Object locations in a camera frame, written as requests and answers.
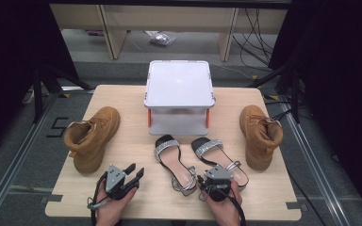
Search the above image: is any tan suede boot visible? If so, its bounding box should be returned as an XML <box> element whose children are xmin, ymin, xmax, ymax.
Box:
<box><xmin>63</xmin><ymin>105</ymin><xmax>122</xmax><ymax>175</ymax></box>
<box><xmin>239</xmin><ymin>104</ymin><xmax>285</xmax><ymax>172</ymax></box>

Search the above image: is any metal floor rail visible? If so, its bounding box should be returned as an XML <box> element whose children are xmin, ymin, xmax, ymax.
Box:
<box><xmin>0</xmin><ymin>93</ymin><xmax>61</xmax><ymax>226</ymax></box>
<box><xmin>277</xmin><ymin>93</ymin><xmax>351</xmax><ymax>226</ymax></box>

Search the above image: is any bundle of black floor cables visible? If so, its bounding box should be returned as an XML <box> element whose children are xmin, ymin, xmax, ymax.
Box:
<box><xmin>231</xmin><ymin>7</ymin><xmax>276</xmax><ymax>68</ymax></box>

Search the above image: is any black curtain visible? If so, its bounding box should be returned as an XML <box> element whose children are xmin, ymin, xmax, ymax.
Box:
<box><xmin>268</xmin><ymin>0</ymin><xmax>362</xmax><ymax>219</ymax></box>
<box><xmin>0</xmin><ymin>0</ymin><xmax>80</xmax><ymax>159</ymax></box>

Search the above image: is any black sandal with glitter strap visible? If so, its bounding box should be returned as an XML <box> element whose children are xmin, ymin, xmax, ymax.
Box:
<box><xmin>190</xmin><ymin>136</ymin><xmax>251</xmax><ymax>192</ymax></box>
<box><xmin>153</xmin><ymin>134</ymin><xmax>199</xmax><ymax>198</ymax></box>

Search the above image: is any right hand-held gripper cable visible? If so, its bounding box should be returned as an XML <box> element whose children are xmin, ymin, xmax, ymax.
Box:
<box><xmin>209</xmin><ymin>184</ymin><xmax>248</xmax><ymax>226</ymax></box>

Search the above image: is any person's left hand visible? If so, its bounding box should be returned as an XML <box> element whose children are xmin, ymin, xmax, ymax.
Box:
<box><xmin>94</xmin><ymin>185</ymin><xmax>139</xmax><ymax>226</ymax></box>

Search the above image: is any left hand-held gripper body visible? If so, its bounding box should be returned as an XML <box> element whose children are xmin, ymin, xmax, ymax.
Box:
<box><xmin>104</xmin><ymin>163</ymin><xmax>140</xmax><ymax>202</ymax></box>

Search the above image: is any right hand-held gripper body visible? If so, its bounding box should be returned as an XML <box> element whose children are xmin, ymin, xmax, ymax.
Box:
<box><xmin>204</xmin><ymin>165</ymin><xmax>234</xmax><ymax>202</ymax></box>

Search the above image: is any beige desk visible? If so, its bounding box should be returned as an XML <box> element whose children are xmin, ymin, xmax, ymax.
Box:
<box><xmin>49</xmin><ymin>3</ymin><xmax>288</xmax><ymax>62</ymax></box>

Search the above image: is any clear plastic bag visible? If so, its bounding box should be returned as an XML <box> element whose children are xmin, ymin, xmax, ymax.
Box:
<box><xmin>149</xmin><ymin>31</ymin><xmax>177</xmax><ymax>47</ymax></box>

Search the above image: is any person's right hand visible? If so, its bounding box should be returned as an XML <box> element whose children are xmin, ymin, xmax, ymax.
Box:
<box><xmin>202</xmin><ymin>183</ymin><xmax>245</xmax><ymax>226</ymax></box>

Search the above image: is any white two-tier shoe rack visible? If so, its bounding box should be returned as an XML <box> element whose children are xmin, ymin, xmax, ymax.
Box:
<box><xmin>143</xmin><ymin>59</ymin><xmax>217</xmax><ymax>137</ymax></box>

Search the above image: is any black metal stand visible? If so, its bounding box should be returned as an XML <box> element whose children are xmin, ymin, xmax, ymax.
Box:
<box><xmin>247</xmin><ymin>58</ymin><xmax>302</xmax><ymax>124</ymax></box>
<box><xmin>32</xmin><ymin>61</ymin><xmax>92</xmax><ymax>124</ymax></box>

